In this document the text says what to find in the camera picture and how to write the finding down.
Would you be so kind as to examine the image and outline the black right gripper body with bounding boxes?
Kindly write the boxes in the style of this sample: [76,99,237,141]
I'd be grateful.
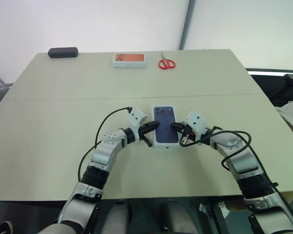
[182,124,196,142]

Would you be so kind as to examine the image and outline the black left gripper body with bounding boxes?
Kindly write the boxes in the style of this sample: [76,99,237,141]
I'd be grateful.
[137,123,151,141]

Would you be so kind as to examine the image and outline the blue phone box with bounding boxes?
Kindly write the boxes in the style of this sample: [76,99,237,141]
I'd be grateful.
[150,105,181,150]

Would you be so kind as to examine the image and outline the phone box with orange print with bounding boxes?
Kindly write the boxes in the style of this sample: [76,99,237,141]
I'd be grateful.
[112,53,147,68]

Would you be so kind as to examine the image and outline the grey metal pole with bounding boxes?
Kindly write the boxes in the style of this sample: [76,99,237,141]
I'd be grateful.
[179,0,196,51]

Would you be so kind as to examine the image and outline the black oblong case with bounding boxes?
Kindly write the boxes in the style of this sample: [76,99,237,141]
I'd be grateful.
[47,47,79,59]

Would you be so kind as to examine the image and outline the black chair armrest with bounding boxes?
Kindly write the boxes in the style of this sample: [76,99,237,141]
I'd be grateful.
[271,73,293,100]

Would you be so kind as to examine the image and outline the black and white shoe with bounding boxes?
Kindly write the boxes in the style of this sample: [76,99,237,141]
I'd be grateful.
[0,220,15,234]

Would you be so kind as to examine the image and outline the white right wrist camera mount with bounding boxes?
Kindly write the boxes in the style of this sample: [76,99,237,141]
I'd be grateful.
[184,109,208,142]

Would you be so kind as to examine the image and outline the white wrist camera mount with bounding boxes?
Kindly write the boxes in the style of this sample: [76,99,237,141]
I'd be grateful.
[184,109,208,142]
[126,106,148,142]

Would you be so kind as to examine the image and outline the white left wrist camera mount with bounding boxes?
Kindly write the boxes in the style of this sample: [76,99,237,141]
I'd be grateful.
[126,106,148,142]

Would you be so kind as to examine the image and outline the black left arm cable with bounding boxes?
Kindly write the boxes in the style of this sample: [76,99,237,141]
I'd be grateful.
[77,106,134,182]

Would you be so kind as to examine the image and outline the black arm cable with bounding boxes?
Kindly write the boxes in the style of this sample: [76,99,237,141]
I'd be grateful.
[182,126,293,215]
[77,106,134,182]

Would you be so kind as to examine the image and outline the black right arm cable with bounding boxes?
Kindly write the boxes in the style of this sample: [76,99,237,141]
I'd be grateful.
[182,126,293,215]

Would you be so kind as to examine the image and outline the red-handled scissors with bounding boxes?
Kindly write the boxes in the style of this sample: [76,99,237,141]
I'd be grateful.
[157,52,177,71]

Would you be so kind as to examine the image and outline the metal table frame bracket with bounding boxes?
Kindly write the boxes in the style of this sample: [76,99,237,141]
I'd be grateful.
[199,201,230,234]

